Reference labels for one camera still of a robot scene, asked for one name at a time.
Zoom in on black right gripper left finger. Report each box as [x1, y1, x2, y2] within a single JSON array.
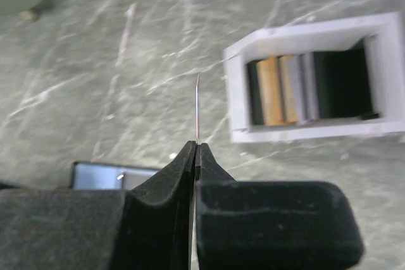
[[1, 141, 196, 269]]

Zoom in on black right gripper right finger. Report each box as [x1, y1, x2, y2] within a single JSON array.
[[196, 144, 364, 269]]

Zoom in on black card holder wallet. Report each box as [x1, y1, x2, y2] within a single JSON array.
[[69, 161, 159, 190]]

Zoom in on grey credit card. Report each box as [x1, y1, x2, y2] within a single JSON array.
[[195, 74, 200, 145]]

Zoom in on white card tray box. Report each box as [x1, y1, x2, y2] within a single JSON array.
[[223, 13, 404, 143]]

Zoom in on remaining cards in tray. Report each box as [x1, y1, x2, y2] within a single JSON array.
[[246, 48, 380, 126]]

